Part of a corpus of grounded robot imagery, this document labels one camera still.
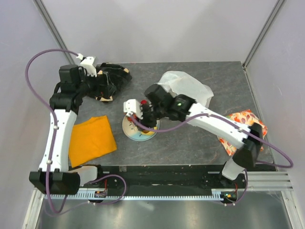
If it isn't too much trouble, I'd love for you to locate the purple cable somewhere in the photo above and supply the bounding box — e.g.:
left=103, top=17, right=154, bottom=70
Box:
left=128, top=112, right=294, bottom=207
left=25, top=49, right=128, bottom=214

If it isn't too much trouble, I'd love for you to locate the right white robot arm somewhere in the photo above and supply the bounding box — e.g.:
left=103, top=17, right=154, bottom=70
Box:
left=137, top=84, right=263, bottom=188

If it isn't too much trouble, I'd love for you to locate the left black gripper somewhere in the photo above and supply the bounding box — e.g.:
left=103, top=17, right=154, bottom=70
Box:
left=76, top=69, right=116, bottom=98

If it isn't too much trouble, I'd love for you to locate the white plastic bag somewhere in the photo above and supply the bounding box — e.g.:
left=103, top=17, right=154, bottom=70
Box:
left=157, top=71, right=214, bottom=108

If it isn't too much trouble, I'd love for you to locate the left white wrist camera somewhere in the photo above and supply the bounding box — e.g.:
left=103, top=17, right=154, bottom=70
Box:
left=76, top=53, right=97, bottom=77

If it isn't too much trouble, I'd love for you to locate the orange folded cloth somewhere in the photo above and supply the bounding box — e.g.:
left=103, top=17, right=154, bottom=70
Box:
left=69, top=116, right=117, bottom=167

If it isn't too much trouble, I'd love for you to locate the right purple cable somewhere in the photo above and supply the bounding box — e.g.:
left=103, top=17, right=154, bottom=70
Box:
left=128, top=112, right=294, bottom=207

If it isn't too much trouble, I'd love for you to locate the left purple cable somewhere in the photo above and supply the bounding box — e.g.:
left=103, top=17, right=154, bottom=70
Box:
left=25, top=49, right=128, bottom=214

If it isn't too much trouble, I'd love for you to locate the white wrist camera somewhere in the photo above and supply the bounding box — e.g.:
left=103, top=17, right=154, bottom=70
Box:
left=123, top=99, right=143, bottom=119
left=76, top=53, right=97, bottom=77

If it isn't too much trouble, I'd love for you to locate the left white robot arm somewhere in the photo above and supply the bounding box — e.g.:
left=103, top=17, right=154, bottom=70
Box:
left=29, top=64, right=117, bottom=195

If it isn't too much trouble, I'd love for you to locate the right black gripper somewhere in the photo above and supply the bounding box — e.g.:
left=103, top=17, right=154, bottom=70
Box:
left=134, top=104, right=166, bottom=131

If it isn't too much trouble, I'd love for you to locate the cream and blue plate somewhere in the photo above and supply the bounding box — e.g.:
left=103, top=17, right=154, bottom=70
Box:
left=122, top=116, right=156, bottom=142

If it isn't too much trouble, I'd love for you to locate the floral orange cloth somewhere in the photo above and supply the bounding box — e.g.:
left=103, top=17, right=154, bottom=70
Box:
left=217, top=110, right=268, bottom=156

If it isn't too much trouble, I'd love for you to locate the yellow fake lemon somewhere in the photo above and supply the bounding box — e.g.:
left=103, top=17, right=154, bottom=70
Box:
left=141, top=130, right=150, bottom=135

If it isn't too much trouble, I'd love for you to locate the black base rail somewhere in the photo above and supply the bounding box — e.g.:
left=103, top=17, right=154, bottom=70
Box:
left=82, top=164, right=247, bottom=191

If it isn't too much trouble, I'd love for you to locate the red fake cherry bunch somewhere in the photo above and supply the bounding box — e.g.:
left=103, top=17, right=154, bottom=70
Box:
left=129, top=100, right=148, bottom=120

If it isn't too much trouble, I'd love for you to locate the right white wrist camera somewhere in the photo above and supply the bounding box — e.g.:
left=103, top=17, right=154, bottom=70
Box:
left=123, top=99, right=143, bottom=119

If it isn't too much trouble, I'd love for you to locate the grey stone mat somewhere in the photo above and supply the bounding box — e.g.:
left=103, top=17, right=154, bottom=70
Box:
left=76, top=62, right=257, bottom=166

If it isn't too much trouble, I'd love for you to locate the black patterned cloth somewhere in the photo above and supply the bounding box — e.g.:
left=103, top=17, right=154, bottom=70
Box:
left=92, top=62, right=132, bottom=103

